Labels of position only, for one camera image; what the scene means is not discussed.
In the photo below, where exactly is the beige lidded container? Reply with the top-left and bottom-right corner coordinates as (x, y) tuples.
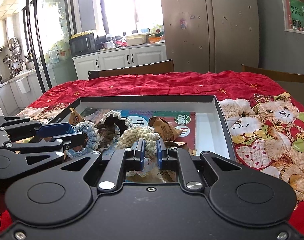
(126, 33), (148, 46)

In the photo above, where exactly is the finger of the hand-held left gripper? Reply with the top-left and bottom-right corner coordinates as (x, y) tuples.
(5, 132), (87, 167)
(0, 116), (70, 142)

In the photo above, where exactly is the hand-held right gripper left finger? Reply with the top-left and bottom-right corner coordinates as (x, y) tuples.
(58, 139), (145, 191)

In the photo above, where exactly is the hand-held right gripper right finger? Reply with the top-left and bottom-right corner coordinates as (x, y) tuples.
(157, 139), (243, 191)

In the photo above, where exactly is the cream crochet scrunchie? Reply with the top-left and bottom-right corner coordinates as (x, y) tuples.
(114, 126), (162, 156)

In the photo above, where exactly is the beige double-door refrigerator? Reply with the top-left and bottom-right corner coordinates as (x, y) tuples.
(158, 0), (261, 73)

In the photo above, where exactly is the blue crochet scrunchie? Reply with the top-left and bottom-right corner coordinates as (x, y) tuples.
(66, 121), (100, 158)

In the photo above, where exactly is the black white-trimmed scrunchie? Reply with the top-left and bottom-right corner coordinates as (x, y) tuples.
(99, 110), (133, 136)

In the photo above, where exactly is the red printed bear blanket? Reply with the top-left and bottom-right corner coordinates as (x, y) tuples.
(0, 70), (304, 235)

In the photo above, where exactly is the red paper bag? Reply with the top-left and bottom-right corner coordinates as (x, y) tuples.
(285, 0), (303, 31)

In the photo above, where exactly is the black framed glass door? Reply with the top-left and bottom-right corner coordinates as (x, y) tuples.
(23, 0), (79, 94)

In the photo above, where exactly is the green poster card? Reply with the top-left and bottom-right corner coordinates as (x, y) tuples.
(290, 0), (304, 29)

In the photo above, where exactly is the white hanging bin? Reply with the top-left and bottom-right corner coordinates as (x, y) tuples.
(16, 77), (31, 94)

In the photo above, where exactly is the black microwave oven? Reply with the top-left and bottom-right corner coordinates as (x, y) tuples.
(69, 33), (96, 57)

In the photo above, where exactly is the brown crochet scrunchie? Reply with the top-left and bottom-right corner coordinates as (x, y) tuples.
(94, 120), (118, 151)

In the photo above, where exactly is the yellow cloth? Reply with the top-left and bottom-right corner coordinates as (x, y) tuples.
(70, 29), (98, 39)

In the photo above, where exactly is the black shallow cardboard box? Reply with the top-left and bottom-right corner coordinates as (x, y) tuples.
(48, 94), (237, 183)

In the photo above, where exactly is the white kitchen counter unit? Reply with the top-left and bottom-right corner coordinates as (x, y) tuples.
(0, 67), (48, 117)

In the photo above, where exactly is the white kitchen cabinet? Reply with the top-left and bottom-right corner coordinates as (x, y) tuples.
(72, 44), (167, 80)

